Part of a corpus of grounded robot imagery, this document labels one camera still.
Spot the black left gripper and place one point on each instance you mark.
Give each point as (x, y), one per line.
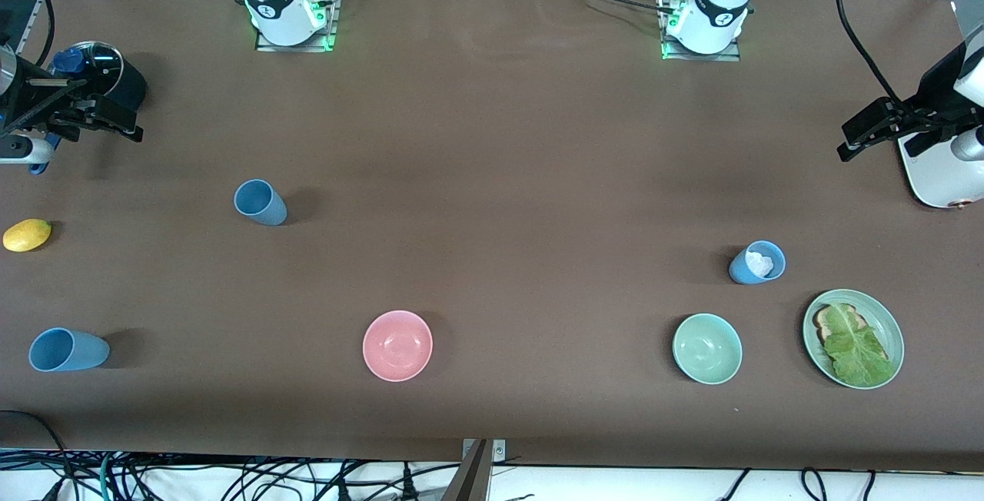
(932, 101)

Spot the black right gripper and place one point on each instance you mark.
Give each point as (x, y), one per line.
(40, 109)

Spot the white tissue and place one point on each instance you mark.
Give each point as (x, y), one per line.
(759, 263)

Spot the blue cup holding tissue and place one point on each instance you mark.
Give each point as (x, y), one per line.
(739, 270)

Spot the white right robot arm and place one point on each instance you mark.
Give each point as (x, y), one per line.
(277, 1)

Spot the dark blue pot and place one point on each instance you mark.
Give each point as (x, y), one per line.
(132, 90)

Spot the yellow lemon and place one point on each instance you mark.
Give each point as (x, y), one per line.
(27, 234)

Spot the pale green plate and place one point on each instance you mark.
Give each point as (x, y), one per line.
(885, 324)

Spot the bread slice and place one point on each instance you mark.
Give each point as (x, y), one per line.
(823, 323)

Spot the green lettuce leaf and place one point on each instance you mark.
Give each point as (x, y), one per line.
(855, 349)

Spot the pale green bowl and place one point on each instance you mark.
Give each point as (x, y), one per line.
(707, 348)

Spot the pink bowl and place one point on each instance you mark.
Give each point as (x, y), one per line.
(397, 345)

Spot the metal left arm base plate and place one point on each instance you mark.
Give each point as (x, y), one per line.
(723, 58)

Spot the silver table clamp bracket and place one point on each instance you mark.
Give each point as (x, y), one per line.
(500, 451)

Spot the dark grey mount pole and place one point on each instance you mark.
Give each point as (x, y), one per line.
(470, 479)

